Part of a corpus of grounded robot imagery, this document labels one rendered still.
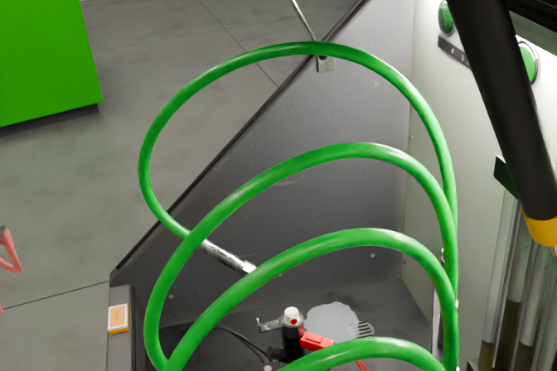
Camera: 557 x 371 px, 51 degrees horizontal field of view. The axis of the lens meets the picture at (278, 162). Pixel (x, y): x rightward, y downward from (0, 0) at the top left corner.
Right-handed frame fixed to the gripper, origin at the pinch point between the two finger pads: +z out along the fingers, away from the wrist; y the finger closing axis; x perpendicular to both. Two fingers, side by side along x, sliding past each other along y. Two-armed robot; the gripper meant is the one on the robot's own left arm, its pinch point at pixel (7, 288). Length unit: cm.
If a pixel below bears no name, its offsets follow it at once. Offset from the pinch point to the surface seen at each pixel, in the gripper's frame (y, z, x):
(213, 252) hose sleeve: -14.2, 3.3, -38.6
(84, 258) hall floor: 133, 71, 81
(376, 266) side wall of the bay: 11, 40, -51
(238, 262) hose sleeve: -14.6, 6.1, -40.6
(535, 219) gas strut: -55, -17, -70
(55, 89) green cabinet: 276, 30, 108
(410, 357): -47, -3, -60
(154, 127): -13.0, -15.1, -42.7
